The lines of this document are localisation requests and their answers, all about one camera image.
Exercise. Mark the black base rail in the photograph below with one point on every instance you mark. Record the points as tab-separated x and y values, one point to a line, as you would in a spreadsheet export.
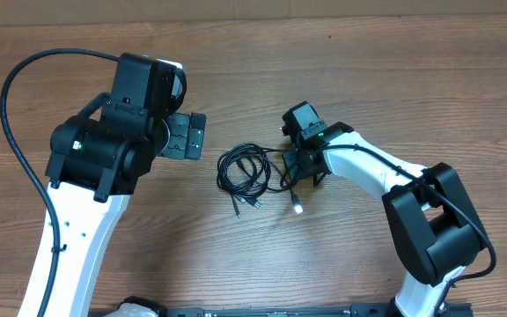
275	311

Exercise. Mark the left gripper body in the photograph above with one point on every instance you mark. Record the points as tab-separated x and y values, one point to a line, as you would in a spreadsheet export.
184	140

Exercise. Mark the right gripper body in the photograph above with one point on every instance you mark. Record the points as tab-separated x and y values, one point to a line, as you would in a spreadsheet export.
300	172

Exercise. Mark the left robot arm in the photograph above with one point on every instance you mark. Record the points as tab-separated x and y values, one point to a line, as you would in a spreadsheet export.
96	158

